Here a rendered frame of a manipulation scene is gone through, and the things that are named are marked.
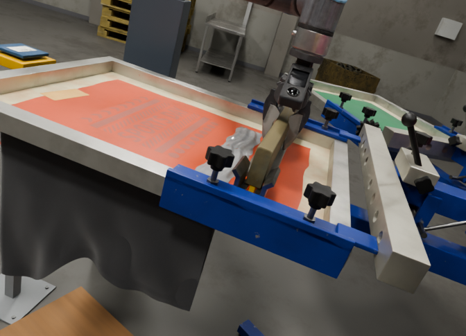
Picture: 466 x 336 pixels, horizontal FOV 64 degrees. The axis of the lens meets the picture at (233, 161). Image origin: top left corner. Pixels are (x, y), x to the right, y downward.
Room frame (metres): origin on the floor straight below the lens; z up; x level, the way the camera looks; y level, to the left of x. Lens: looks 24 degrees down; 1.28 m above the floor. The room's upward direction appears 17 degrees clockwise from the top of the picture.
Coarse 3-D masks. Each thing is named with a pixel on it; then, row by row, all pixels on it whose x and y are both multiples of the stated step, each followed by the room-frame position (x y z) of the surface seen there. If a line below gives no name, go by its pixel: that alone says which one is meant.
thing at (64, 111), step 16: (80, 96) 0.84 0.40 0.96; (32, 112) 0.67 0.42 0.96; (48, 112) 0.70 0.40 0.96; (64, 112) 0.72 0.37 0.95; (80, 112) 0.75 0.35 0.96; (80, 128) 0.67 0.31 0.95; (96, 128) 0.69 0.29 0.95; (112, 144) 0.64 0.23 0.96; (128, 144) 0.66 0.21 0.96; (208, 144) 0.79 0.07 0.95; (160, 160) 0.64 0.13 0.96; (176, 160) 0.66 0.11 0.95; (192, 160) 0.68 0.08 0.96; (288, 176) 0.75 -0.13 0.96; (272, 192) 0.65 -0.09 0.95; (288, 192) 0.67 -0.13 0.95
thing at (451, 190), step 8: (400, 176) 0.72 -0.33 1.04; (408, 184) 0.71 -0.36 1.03; (440, 184) 0.74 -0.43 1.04; (408, 192) 0.71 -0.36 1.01; (416, 192) 0.71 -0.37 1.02; (432, 192) 0.70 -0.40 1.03; (440, 192) 0.70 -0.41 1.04; (448, 192) 0.71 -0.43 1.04; (456, 192) 0.72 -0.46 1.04; (464, 192) 0.74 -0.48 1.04; (408, 200) 0.71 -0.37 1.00; (416, 200) 0.71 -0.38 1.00; (448, 200) 0.70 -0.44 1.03; (456, 200) 0.70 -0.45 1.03; (464, 200) 0.69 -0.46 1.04; (440, 208) 0.70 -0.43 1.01; (448, 208) 0.70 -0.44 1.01; (456, 208) 0.70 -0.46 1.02; (464, 208) 0.69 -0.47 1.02; (448, 216) 0.70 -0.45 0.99; (456, 216) 0.69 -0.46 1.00; (464, 216) 0.69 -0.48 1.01
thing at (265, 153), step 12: (288, 108) 0.91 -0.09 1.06; (276, 120) 0.79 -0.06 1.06; (288, 120) 0.81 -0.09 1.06; (276, 132) 0.69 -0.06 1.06; (264, 144) 0.61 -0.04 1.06; (276, 144) 0.63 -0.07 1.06; (264, 156) 0.58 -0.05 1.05; (276, 156) 0.73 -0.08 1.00; (252, 168) 0.59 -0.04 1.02; (264, 168) 0.58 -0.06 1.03; (252, 180) 0.59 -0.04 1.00; (264, 180) 0.61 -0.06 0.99
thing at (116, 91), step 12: (96, 84) 0.97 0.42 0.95; (108, 84) 1.00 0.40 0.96; (120, 84) 1.03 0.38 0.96; (96, 96) 0.87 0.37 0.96; (108, 96) 0.90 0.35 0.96; (120, 96) 0.92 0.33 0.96; (132, 96) 0.95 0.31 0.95; (156, 96) 1.01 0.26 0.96; (192, 108) 1.01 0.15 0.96; (216, 120) 0.97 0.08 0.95; (228, 120) 1.00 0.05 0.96; (216, 132) 0.88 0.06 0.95; (228, 132) 0.90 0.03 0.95; (252, 156) 0.80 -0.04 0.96; (288, 156) 0.87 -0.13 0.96; (300, 156) 0.89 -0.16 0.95; (288, 168) 0.79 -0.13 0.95; (300, 168) 0.81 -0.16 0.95
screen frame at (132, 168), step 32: (64, 64) 0.94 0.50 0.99; (96, 64) 1.04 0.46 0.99; (128, 64) 1.13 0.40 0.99; (192, 96) 1.08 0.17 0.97; (224, 96) 1.10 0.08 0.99; (0, 128) 0.57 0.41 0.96; (32, 128) 0.56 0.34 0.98; (64, 128) 0.58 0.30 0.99; (96, 160) 0.54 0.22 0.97; (128, 160) 0.53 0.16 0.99; (160, 192) 0.52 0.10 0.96
